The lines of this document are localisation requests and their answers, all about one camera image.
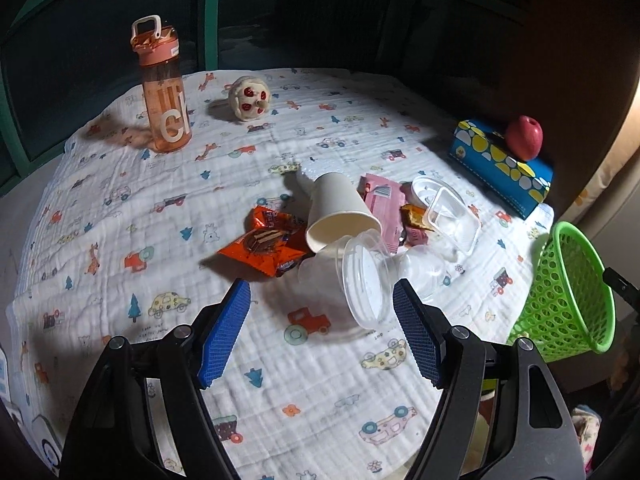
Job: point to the white plastic cup lid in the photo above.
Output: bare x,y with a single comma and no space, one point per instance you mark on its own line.
420,191

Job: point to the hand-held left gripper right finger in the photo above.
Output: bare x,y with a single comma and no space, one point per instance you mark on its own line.
417,335

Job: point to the green window frame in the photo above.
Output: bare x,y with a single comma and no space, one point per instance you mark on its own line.
214,10

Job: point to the clear square plastic container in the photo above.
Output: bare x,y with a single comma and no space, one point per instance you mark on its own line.
455,230

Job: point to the blue yellow-dotted tissue box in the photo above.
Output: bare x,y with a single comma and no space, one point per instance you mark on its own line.
495,170

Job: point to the orange plastic water bottle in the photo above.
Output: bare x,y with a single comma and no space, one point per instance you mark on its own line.
162,100

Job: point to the green plastic basket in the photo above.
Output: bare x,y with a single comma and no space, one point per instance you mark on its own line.
550,300

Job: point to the cream plush toy red spots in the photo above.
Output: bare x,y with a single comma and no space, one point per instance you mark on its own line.
247,97

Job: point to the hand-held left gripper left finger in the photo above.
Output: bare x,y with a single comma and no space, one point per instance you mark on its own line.
225,335

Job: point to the large clear plastic cup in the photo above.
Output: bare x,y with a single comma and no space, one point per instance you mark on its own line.
367,285

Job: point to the white printed blanket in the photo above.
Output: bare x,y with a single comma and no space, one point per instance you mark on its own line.
150,200

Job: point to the floral cloth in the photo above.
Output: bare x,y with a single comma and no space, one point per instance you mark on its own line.
582,425

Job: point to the orange snack wrapper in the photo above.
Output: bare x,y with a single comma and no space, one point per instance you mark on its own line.
250,255

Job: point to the white paper cup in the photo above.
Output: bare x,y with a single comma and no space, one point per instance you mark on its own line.
335,200

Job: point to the red apple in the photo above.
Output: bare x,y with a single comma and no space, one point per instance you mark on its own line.
522,137

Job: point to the pink snack wrapper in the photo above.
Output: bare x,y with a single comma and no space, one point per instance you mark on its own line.
382,200

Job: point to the small clear plastic cup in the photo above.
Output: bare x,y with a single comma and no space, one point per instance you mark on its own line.
317,280

